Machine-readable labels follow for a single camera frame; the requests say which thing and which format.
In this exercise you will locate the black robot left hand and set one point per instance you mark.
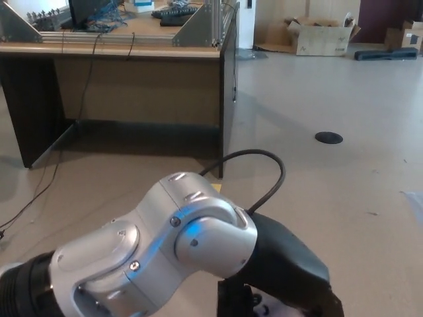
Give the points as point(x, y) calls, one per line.
point(284, 254)

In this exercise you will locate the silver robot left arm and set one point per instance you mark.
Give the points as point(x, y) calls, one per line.
point(148, 251)

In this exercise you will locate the yellow paper sheet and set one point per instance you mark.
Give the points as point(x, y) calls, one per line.
point(217, 187)

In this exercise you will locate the black round floor cover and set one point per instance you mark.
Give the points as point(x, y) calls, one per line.
point(328, 137)

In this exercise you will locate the clear plastic bag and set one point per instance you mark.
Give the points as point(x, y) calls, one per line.
point(250, 54)

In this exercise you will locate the large open cardboard box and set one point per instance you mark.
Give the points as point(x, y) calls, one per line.
point(322, 39)

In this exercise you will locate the flattened cardboard sheet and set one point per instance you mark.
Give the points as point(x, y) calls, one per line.
point(272, 36)

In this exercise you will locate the wooden desk with dark sides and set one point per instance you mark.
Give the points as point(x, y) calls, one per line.
point(138, 86)

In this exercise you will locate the small cardboard box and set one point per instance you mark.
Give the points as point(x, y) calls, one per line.
point(398, 38)

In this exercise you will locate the flat black device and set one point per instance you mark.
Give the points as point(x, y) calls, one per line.
point(173, 21)

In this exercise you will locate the black keyboard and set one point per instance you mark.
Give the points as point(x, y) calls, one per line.
point(173, 11)

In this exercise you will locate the white and blue box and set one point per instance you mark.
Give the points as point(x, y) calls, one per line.
point(143, 5)

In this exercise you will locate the black monitor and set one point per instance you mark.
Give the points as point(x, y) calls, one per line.
point(81, 11)

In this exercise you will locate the black connector row device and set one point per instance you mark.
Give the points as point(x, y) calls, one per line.
point(44, 21)

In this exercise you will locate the aluminium profile frame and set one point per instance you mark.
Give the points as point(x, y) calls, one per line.
point(195, 31)

